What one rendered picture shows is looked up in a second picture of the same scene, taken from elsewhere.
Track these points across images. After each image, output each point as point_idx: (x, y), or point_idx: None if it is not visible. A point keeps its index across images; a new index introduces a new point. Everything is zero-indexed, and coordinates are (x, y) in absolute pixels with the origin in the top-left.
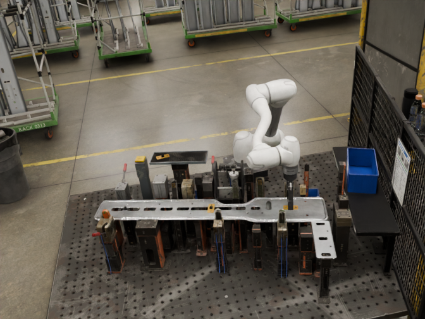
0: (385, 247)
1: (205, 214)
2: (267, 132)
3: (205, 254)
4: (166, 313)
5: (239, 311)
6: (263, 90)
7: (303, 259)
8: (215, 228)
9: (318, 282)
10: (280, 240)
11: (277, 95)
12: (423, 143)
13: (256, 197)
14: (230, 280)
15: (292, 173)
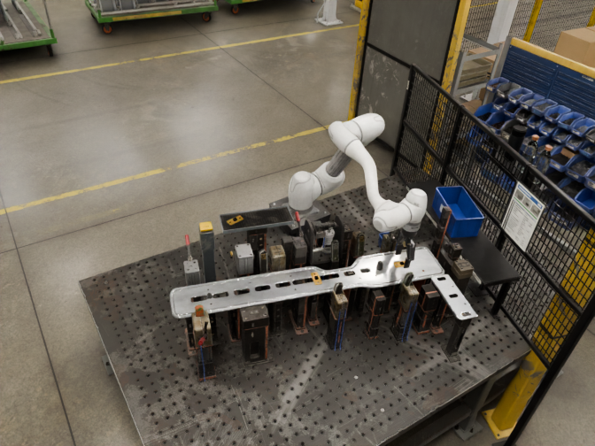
0: (482, 288)
1: (314, 288)
2: (335, 173)
3: (306, 331)
4: (300, 414)
5: (378, 390)
6: (355, 130)
7: (424, 318)
8: (340, 305)
9: (439, 339)
10: (409, 304)
11: (368, 134)
12: (542, 186)
13: (354, 255)
14: (350, 357)
15: (416, 229)
